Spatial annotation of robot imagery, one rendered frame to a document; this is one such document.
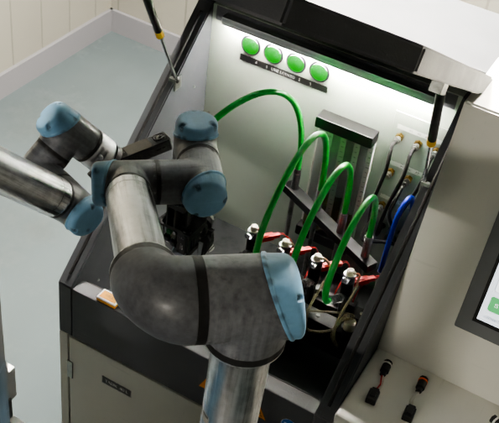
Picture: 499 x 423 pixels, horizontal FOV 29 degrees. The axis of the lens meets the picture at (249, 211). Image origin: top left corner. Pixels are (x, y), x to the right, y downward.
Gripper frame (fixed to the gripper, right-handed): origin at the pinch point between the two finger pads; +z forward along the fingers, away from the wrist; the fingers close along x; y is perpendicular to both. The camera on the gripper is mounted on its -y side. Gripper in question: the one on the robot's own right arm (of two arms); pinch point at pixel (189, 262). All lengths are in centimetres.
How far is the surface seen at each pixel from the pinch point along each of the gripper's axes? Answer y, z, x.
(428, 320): -27, 13, 43
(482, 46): -70, -28, 29
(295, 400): -3.2, 27.2, 26.3
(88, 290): -4.1, 27.2, -27.5
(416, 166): -56, -2, 26
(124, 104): -187, 122, -144
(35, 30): -182, 99, -191
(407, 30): -66, -28, 13
